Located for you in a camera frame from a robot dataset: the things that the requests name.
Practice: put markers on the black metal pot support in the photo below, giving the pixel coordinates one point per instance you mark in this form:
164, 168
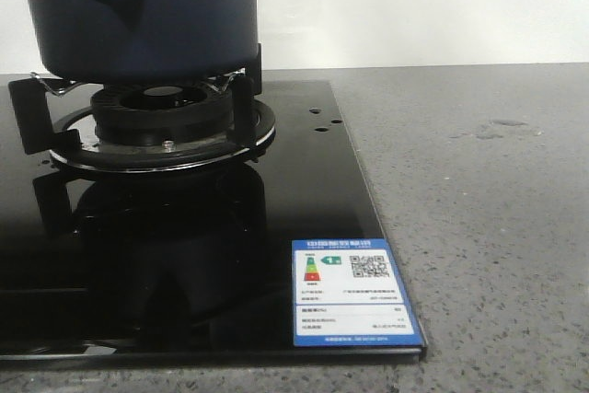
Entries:
72, 142

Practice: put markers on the dark blue cooking pot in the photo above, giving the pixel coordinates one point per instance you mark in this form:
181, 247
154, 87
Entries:
135, 41

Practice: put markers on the blue white energy label sticker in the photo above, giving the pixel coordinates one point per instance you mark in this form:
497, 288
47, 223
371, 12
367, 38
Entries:
347, 292

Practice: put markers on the black glass gas stove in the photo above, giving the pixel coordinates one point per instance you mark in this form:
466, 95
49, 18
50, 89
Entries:
184, 268

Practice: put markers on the black round gas burner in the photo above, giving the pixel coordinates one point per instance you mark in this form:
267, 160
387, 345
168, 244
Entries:
148, 115

